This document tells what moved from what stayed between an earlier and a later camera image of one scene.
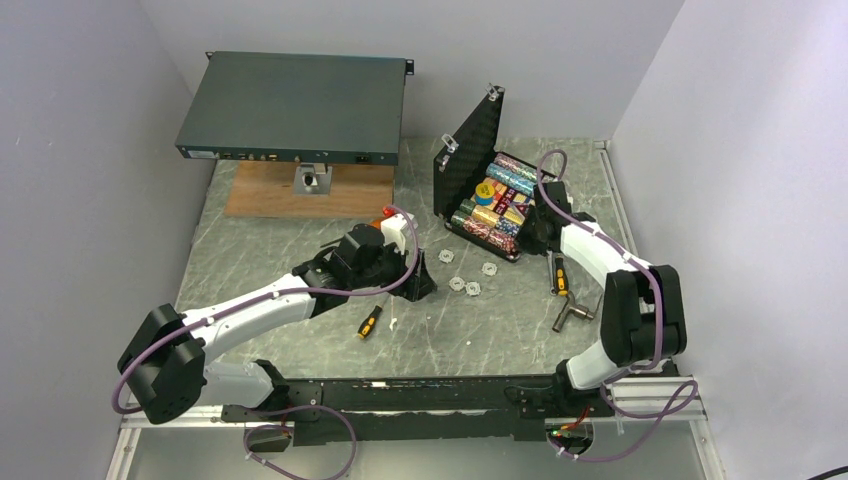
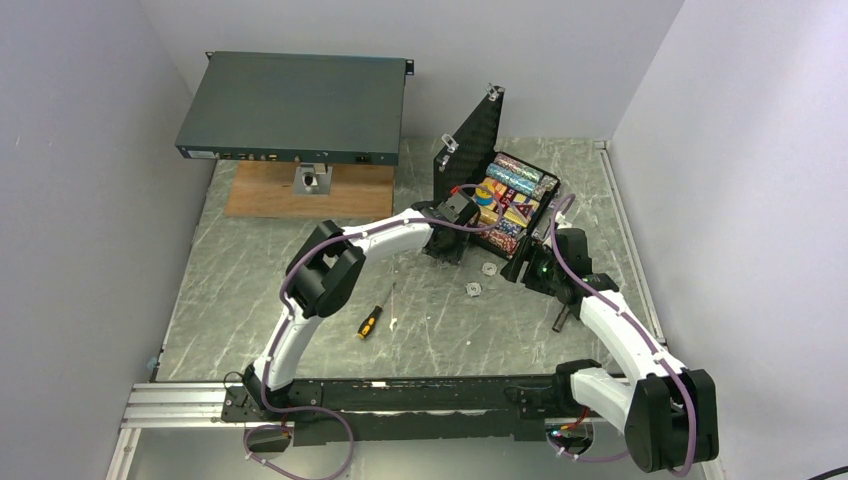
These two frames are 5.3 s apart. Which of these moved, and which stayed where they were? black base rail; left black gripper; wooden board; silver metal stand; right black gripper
Moved: right black gripper; left black gripper
Stayed: black base rail; silver metal stand; wooden board
